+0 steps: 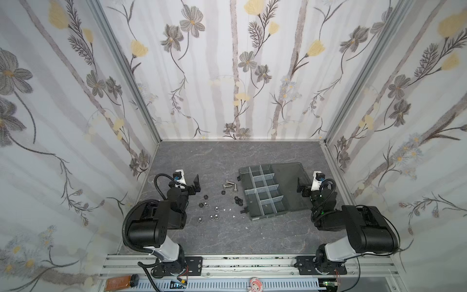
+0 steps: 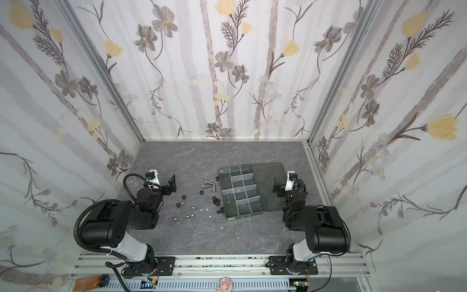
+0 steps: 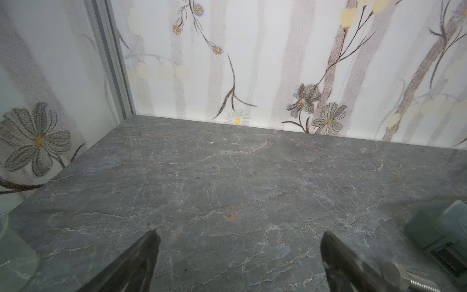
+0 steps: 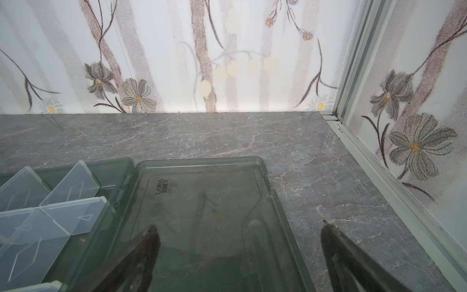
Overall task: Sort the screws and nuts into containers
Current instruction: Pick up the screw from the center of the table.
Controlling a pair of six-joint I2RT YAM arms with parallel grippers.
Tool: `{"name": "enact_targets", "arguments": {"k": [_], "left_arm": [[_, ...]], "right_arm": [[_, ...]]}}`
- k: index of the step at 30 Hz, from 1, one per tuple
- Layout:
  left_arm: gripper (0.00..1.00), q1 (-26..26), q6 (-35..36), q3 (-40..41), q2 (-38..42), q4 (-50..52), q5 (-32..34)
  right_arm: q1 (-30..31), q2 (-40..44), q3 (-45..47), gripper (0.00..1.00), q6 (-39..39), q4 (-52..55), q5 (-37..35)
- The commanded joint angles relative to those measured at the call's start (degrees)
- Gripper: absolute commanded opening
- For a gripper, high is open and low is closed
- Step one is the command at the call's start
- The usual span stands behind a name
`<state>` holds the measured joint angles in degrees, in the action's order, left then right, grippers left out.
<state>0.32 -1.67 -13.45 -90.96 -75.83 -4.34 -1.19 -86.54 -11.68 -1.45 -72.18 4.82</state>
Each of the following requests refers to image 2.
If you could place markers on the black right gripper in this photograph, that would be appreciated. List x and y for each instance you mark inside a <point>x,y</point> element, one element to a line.
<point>281,188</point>

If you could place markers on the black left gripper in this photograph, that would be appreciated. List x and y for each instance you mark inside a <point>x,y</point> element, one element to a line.
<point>166,187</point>

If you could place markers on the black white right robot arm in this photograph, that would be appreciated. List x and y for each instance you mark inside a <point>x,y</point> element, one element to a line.
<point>326,233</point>

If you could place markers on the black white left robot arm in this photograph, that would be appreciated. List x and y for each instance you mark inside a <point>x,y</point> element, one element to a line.
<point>102,227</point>

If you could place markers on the green plastic organizer box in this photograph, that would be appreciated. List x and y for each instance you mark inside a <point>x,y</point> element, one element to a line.
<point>251,189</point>

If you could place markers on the pink figurine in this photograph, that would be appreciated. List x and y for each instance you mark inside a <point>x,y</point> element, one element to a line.
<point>225,285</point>

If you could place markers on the orange black tool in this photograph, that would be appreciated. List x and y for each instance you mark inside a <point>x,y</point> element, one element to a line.
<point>90,283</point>

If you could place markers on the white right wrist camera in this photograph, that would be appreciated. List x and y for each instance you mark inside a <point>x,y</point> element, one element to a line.
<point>292,177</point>

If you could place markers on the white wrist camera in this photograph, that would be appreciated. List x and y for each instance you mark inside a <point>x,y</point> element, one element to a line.
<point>152,177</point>
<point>292,177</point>

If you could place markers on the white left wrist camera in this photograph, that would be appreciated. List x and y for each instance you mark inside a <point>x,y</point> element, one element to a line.
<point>152,177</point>

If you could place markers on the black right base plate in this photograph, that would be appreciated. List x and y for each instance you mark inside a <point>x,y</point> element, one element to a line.
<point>283,266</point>

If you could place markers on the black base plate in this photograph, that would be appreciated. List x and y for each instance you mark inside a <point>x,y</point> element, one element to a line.
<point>160,266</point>
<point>283,266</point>

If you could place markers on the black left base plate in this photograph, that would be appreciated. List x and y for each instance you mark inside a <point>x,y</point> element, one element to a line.
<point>160,266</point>

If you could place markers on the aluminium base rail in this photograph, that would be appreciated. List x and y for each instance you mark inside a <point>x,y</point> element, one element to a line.
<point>202,273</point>

